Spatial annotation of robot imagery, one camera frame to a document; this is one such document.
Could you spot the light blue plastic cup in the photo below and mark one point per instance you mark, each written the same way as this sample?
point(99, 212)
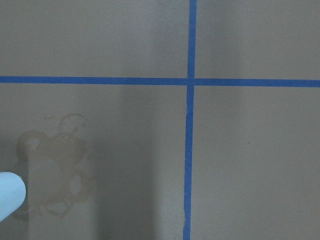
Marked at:
point(12, 193)

